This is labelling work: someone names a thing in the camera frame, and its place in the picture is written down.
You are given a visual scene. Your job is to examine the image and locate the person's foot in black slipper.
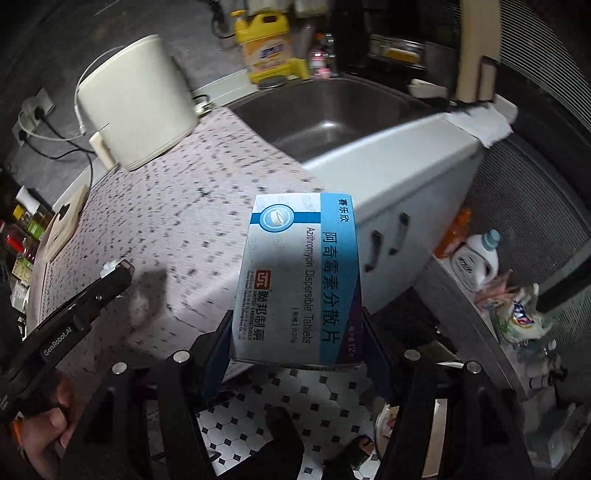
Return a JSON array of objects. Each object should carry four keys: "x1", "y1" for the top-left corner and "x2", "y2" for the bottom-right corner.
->
[
  {"x1": 323, "y1": 436, "x2": 375, "y2": 480},
  {"x1": 263, "y1": 406, "x2": 306, "y2": 480}
]

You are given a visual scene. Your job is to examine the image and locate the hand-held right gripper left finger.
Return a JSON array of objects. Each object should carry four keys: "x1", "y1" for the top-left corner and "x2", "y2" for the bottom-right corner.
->
[{"x1": 69, "y1": 309, "x2": 236, "y2": 480}]

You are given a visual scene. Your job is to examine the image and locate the small wooden board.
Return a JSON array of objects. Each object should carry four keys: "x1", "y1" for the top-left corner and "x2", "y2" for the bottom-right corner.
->
[{"x1": 41, "y1": 185, "x2": 91, "y2": 262}]

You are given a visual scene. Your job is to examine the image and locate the person's left hand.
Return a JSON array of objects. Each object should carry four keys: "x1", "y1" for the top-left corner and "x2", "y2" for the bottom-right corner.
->
[{"x1": 14, "y1": 369, "x2": 79, "y2": 464}]

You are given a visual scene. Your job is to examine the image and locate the tall pale cutting board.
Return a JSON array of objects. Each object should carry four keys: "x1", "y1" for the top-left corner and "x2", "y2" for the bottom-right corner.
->
[{"x1": 455, "y1": 0, "x2": 502, "y2": 103}]

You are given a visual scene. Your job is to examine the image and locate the row of condiment bottles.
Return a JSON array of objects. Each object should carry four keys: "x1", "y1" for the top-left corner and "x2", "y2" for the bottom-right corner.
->
[{"x1": 4, "y1": 185, "x2": 52, "y2": 287}]

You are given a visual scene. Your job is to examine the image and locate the black cabinet door handle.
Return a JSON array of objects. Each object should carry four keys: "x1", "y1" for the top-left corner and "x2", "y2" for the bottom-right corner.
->
[
  {"x1": 365, "y1": 230, "x2": 384, "y2": 273},
  {"x1": 389, "y1": 213, "x2": 411, "y2": 256}
]

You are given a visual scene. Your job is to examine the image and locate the white air fryer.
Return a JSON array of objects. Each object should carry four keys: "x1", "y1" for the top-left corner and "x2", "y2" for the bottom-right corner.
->
[{"x1": 75, "y1": 34, "x2": 201, "y2": 172}]

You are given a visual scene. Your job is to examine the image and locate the patterned white tablecloth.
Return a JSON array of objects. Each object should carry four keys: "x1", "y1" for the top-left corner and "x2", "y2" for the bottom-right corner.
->
[{"x1": 30, "y1": 106, "x2": 334, "y2": 385}]

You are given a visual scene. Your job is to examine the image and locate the small pink bottle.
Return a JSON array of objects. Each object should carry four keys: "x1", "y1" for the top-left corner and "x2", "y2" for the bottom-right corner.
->
[{"x1": 310, "y1": 48, "x2": 333, "y2": 79}]

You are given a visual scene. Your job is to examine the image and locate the metal pot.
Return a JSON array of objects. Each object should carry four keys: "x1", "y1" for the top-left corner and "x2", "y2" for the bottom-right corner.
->
[{"x1": 369, "y1": 32, "x2": 424, "y2": 66}]

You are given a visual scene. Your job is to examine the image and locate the black power cable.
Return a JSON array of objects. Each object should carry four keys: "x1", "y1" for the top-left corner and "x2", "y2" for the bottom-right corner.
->
[{"x1": 28, "y1": 134, "x2": 96, "y2": 186}]

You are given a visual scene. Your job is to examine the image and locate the white cloth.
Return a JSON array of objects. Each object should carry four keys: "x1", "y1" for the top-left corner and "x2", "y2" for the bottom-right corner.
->
[{"x1": 443, "y1": 104, "x2": 515, "y2": 149}]

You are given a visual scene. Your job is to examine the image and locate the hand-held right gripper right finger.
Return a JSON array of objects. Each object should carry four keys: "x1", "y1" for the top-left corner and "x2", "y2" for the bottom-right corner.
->
[{"x1": 360, "y1": 307, "x2": 527, "y2": 480}]

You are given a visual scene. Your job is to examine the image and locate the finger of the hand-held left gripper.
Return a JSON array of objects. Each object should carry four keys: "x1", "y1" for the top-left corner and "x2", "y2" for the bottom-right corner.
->
[{"x1": 68, "y1": 259, "x2": 136, "y2": 325}]

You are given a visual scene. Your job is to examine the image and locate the steel kitchen sink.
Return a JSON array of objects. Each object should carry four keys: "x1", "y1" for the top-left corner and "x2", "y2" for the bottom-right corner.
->
[{"x1": 228, "y1": 76, "x2": 435, "y2": 163}]

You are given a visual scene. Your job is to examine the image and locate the green white refill pouch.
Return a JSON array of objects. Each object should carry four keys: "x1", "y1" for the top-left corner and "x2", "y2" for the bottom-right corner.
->
[{"x1": 492, "y1": 284, "x2": 555, "y2": 345}]

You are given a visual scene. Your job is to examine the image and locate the white power cable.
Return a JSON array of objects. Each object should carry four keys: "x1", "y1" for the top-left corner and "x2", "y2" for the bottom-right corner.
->
[{"x1": 18, "y1": 51, "x2": 122, "y2": 140}]

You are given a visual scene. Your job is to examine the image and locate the group of small bottles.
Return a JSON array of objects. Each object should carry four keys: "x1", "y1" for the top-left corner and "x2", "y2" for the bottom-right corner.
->
[{"x1": 522, "y1": 342, "x2": 569, "y2": 389}]

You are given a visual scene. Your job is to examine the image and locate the yellow detergent bottle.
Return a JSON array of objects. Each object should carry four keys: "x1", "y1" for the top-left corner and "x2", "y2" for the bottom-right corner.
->
[{"x1": 231, "y1": 9, "x2": 301, "y2": 85}]

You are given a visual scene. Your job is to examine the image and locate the small white dish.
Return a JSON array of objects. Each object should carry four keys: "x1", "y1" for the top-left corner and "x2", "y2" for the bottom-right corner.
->
[{"x1": 409, "y1": 78, "x2": 451, "y2": 99}]

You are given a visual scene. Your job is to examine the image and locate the colourful snack packet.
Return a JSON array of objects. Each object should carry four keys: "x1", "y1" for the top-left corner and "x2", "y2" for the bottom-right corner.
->
[{"x1": 475, "y1": 272, "x2": 513, "y2": 315}]

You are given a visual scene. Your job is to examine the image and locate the white kitchen cabinet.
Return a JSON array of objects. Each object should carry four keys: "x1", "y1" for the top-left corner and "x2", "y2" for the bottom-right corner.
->
[{"x1": 300, "y1": 113, "x2": 484, "y2": 315}]

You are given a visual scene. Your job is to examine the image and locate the white laundry detergent bottle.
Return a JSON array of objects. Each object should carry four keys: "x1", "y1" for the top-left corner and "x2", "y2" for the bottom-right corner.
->
[{"x1": 449, "y1": 229, "x2": 502, "y2": 292}]

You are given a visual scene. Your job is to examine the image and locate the blue white medicine box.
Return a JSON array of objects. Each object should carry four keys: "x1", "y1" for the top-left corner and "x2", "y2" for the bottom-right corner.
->
[{"x1": 229, "y1": 191, "x2": 363, "y2": 368}]

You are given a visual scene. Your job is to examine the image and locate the window blinds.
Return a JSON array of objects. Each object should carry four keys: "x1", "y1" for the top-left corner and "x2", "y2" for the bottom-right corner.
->
[{"x1": 480, "y1": 55, "x2": 591, "y2": 296}]

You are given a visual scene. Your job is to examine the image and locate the orange bottle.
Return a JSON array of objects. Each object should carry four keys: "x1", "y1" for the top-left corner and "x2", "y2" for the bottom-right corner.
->
[{"x1": 434, "y1": 208, "x2": 473, "y2": 260}]

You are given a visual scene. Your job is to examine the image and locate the black dish rack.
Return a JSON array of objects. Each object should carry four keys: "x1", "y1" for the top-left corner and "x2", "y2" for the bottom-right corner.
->
[{"x1": 332, "y1": 0, "x2": 504, "y2": 105}]

